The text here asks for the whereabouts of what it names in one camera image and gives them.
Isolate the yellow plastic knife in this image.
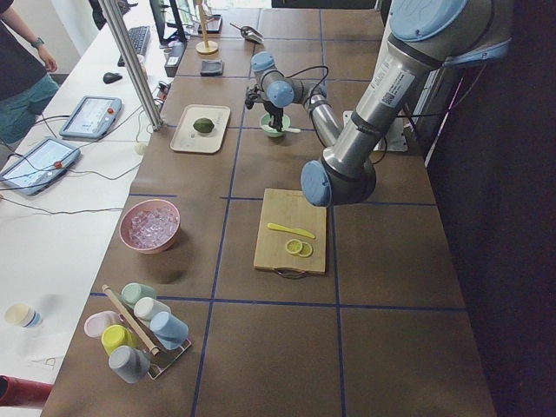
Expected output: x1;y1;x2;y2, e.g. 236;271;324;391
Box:
267;222;316;239

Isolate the metal scoop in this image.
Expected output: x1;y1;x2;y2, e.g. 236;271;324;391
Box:
229;22;264;44

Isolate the wooden mug tree stand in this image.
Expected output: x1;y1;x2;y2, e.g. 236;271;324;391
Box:
195;0;219;56

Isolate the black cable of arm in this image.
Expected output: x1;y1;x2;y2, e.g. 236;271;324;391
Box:
299;64;331;109

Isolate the white paper cup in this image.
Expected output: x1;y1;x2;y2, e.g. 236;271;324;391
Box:
4;303;43;328

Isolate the black keyboard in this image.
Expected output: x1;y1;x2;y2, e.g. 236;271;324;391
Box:
128;26;150;56

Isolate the teach pendant tablet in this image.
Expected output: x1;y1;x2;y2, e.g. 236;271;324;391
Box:
59;96;122;140
1;137;81;195

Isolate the upper teach pendant tablet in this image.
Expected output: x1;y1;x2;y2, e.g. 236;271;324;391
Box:
59;96;122;140

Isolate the lemon slice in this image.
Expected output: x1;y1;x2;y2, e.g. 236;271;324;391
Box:
298;242;314;258
285;239;303;255

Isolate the lower teach pendant tablet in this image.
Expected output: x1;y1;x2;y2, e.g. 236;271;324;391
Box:
1;137;81;195

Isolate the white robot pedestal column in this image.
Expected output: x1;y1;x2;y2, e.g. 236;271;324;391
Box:
342;108;409;152

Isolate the person in black shirt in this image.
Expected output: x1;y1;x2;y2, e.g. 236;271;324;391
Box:
1;1;58;145

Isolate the cup rack with cups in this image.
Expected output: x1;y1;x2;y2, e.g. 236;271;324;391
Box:
83;283;192;384

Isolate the white plastic spoon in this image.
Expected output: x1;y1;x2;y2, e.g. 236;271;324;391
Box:
262;125;301;133

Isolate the green lime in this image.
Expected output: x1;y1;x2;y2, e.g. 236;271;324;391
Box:
193;117;215;136

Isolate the aluminium frame post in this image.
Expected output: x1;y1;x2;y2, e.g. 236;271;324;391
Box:
99;0;163;131

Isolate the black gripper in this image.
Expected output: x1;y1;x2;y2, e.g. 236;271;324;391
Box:
244;85;282;130

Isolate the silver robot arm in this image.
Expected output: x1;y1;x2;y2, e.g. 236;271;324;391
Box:
245;1;513;207

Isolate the black computer mouse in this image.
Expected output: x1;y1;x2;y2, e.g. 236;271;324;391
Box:
103;72;122;84

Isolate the pink bowl with ice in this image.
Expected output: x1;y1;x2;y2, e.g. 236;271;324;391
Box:
119;199;181;255

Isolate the light green bowl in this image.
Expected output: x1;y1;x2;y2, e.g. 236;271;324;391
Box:
259;113;291;139

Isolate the cream rabbit tray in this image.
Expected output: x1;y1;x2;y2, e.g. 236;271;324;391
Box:
169;104;230;154

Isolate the bamboo cutting board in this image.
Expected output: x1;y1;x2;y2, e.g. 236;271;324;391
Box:
254;189;328;276

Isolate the grey folded cloth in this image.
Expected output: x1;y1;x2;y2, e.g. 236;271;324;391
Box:
200;60;224;76

